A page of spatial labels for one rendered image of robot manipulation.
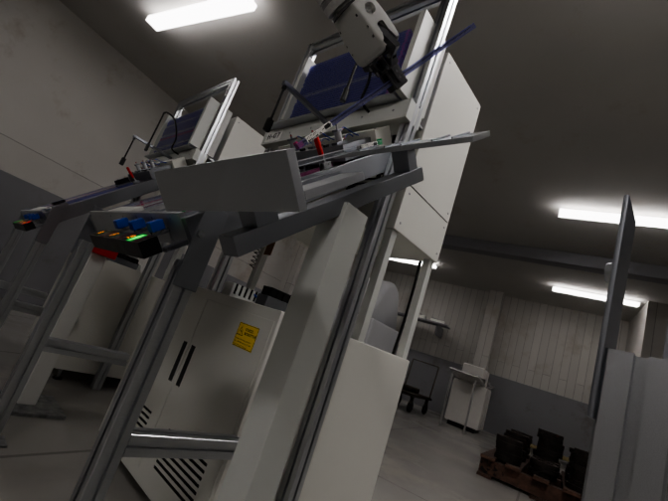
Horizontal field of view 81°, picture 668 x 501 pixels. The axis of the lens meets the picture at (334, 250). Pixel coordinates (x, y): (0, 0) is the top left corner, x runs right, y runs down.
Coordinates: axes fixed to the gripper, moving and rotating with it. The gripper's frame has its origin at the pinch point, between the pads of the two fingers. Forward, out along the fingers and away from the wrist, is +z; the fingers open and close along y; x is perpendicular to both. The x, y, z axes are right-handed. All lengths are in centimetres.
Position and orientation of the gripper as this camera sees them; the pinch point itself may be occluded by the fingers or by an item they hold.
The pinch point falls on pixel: (393, 79)
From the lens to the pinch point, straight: 85.8
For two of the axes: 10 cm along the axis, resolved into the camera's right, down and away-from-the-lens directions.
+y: -4.1, -0.3, 9.1
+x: -6.9, 6.6, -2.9
